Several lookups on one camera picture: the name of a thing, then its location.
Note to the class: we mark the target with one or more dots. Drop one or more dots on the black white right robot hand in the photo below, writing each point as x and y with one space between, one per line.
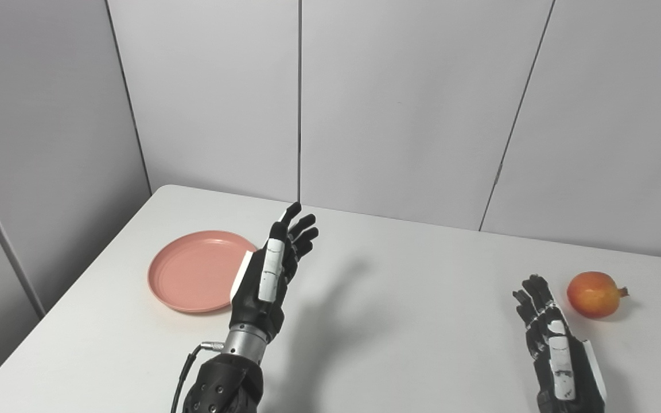
560 367

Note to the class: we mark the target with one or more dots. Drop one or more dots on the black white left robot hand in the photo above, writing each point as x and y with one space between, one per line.
261 287

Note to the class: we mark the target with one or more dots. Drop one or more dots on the pink round plate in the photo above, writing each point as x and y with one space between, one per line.
193 272

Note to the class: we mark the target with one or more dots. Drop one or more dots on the red yellow pomegranate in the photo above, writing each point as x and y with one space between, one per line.
594 295

